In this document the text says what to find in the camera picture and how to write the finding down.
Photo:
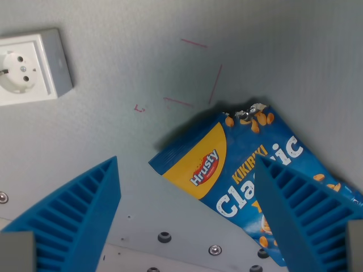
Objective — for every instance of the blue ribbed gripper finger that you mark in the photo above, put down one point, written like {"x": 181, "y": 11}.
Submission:
{"x": 300, "y": 221}
{"x": 76, "y": 215}

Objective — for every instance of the silver screw head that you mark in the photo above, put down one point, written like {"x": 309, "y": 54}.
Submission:
{"x": 3, "y": 197}
{"x": 215, "y": 250}

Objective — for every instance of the blue Hrusty peanut snack bag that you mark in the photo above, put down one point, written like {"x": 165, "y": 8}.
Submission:
{"x": 210, "y": 164}

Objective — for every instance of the white wall power socket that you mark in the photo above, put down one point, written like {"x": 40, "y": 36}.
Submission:
{"x": 25, "y": 71}

